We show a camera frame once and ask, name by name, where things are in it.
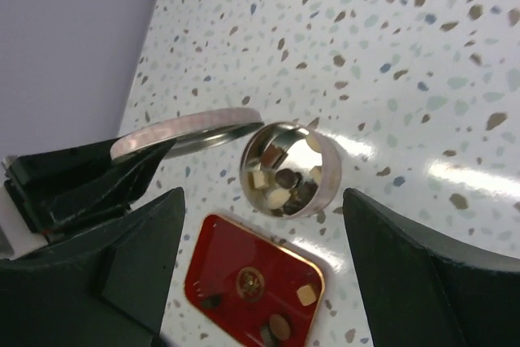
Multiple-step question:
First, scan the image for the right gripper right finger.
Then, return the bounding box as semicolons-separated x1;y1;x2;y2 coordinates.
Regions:
342;189;519;346

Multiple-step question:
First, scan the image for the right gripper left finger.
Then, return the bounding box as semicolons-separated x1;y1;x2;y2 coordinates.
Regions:
1;188;185;346

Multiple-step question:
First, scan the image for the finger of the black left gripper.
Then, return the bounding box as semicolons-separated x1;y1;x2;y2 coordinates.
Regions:
4;139;175;235

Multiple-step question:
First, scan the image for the round metal tin lid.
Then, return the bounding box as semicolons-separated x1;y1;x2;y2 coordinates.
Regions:
110;107;264;163

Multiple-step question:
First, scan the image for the dark striped chocolate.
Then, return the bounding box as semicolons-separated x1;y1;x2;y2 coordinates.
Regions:
281;198;306;215

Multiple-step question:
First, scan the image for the dark teardrop chocolate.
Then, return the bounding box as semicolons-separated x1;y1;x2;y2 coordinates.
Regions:
296;181;319;204

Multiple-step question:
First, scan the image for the white round chocolate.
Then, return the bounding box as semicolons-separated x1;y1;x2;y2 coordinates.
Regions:
266;188;292;210

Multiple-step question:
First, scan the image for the dark oval chocolate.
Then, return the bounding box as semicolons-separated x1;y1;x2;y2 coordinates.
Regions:
275;168;302;189

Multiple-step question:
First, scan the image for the white rectangular chocolate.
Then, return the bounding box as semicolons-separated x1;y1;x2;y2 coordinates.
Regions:
251;171;270;189

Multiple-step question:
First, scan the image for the tan square Sweet chocolate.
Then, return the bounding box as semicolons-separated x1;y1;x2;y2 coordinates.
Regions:
305;135;322;154

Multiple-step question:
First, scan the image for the dark square chocolate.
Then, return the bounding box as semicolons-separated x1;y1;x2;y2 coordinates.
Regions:
200;294;222;310

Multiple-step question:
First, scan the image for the dark ridged chocolate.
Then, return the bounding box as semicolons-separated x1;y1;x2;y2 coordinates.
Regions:
260;324;280;347

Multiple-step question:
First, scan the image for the red rectangular tray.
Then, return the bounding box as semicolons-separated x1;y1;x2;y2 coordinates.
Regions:
184;213;326;346

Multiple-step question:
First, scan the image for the round metal tin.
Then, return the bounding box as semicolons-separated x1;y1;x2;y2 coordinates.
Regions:
240;122;342;219

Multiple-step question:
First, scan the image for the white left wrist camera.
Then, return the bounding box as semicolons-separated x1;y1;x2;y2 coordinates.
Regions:
0;159;50;261

